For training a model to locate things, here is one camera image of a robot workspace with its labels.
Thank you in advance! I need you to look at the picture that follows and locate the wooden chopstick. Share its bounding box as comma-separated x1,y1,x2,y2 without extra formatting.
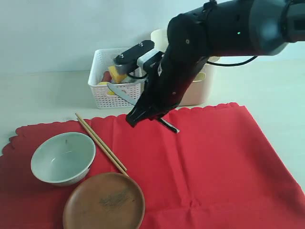
75,113,127,172
77,118,128,176

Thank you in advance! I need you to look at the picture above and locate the cream plastic bin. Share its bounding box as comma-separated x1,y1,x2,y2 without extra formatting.
151,29,214,106

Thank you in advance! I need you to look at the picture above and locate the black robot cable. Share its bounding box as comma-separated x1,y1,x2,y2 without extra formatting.
206,55,259,68

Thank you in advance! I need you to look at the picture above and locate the steel table knife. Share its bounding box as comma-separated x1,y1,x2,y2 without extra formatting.
107,83,180,134

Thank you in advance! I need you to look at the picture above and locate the yellow cheese wedge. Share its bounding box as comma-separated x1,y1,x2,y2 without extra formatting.
108,65,127,84

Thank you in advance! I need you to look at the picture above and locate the pale green ceramic bowl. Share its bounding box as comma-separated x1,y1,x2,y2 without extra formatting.
30,132,96,187

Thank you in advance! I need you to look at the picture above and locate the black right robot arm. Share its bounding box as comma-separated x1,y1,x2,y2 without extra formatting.
126,0,305,126

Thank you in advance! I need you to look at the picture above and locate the milk carton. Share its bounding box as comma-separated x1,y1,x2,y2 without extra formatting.
119,74,140,84

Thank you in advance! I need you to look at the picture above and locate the brown wooden plate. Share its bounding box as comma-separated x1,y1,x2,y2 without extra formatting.
62,172,145,229

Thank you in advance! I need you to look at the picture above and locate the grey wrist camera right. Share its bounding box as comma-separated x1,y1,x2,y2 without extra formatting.
113,40,164,74

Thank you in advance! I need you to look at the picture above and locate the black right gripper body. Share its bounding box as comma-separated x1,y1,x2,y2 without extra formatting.
137,54,203,119

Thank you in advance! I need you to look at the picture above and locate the white perforated plastic basket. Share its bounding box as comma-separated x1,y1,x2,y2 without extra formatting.
88,47,143,109

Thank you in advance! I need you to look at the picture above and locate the red sausage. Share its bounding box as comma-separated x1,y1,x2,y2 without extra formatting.
102,71,112,82

